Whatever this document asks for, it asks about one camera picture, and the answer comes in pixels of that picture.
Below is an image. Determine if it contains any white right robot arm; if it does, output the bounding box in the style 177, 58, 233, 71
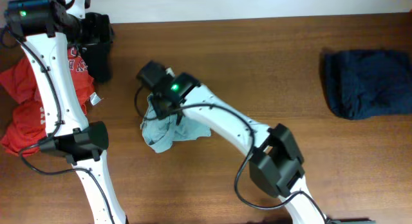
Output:
142, 73, 329, 223

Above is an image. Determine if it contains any folded dark navy garment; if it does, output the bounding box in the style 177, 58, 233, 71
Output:
323, 50, 411, 120

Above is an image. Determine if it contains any red printed t-shirt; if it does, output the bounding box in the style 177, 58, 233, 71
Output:
1, 47, 95, 156

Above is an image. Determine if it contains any light grey-blue t-shirt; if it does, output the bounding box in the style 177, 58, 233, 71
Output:
140, 95, 211, 153

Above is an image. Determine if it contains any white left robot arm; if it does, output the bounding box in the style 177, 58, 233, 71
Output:
5, 0, 128, 223

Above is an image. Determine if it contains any black garment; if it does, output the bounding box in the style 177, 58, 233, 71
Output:
81, 43, 113, 84

